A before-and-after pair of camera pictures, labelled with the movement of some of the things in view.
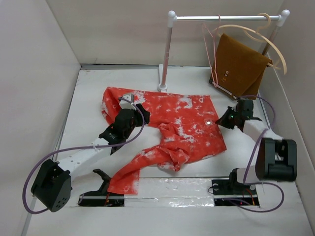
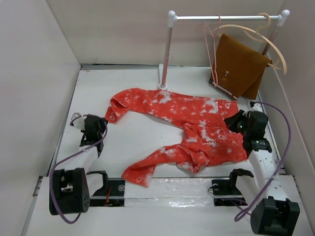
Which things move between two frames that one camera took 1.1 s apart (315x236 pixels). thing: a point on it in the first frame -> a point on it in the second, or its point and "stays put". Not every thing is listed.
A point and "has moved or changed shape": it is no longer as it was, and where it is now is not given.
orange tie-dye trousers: x=188 y=131 has moved or changed shape
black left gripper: x=145 y=114 -> x=102 y=124
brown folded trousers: x=237 y=69 stays put
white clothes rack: x=172 y=19 stays put
